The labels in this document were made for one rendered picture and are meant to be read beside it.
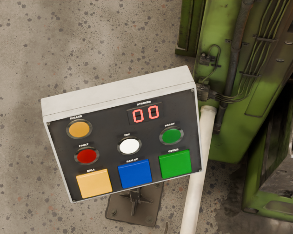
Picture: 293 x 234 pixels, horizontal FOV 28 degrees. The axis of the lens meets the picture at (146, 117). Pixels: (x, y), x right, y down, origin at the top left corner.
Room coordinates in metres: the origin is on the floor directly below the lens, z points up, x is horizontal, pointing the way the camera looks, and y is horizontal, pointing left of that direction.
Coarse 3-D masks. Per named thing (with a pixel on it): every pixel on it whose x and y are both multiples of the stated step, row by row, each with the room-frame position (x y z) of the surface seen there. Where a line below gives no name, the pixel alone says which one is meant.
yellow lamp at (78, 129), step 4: (72, 124) 0.39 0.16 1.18; (76, 124) 0.39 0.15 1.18; (80, 124) 0.39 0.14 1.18; (84, 124) 0.39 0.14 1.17; (72, 128) 0.39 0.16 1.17; (76, 128) 0.39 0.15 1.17; (80, 128) 0.39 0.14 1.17; (84, 128) 0.39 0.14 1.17; (88, 128) 0.39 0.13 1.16; (72, 132) 0.38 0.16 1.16; (76, 132) 0.38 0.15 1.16; (80, 132) 0.38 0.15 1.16; (84, 132) 0.38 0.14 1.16; (76, 136) 0.37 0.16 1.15; (80, 136) 0.37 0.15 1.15
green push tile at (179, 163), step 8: (176, 152) 0.36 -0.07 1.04; (184, 152) 0.36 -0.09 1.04; (160, 160) 0.34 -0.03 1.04; (168, 160) 0.34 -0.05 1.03; (176, 160) 0.34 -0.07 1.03; (184, 160) 0.35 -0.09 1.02; (160, 168) 0.33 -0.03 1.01; (168, 168) 0.33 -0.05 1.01; (176, 168) 0.33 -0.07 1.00; (184, 168) 0.33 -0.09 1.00; (168, 176) 0.32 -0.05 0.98
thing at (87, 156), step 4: (80, 152) 0.35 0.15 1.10; (84, 152) 0.35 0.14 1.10; (88, 152) 0.35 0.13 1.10; (92, 152) 0.35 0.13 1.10; (80, 156) 0.34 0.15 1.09; (84, 156) 0.34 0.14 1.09; (88, 156) 0.34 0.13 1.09; (92, 156) 0.34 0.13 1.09; (80, 160) 0.34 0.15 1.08; (84, 160) 0.34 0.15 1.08; (88, 160) 0.34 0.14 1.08; (92, 160) 0.34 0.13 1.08
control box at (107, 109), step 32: (64, 96) 0.46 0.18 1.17; (96, 96) 0.46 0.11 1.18; (128, 96) 0.45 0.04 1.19; (160, 96) 0.45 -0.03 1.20; (192, 96) 0.45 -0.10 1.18; (64, 128) 0.39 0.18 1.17; (96, 128) 0.39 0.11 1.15; (128, 128) 0.39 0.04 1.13; (160, 128) 0.40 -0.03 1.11; (192, 128) 0.40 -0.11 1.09; (64, 160) 0.34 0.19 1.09; (96, 160) 0.34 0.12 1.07; (128, 160) 0.34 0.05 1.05; (192, 160) 0.35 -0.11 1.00
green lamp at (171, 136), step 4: (168, 132) 0.39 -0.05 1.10; (172, 132) 0.39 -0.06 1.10; (176, 132) 0.39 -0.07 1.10; (164, 136) 0.38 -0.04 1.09; (168, 136) 0.38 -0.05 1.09; (172, 136) 0.38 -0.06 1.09; (176, 136) 0.39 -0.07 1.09; (164, 140) 0.38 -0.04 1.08; (168, 140) 0.38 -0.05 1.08; (172, 140) 0.38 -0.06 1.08; (176, 140) 0.38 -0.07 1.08
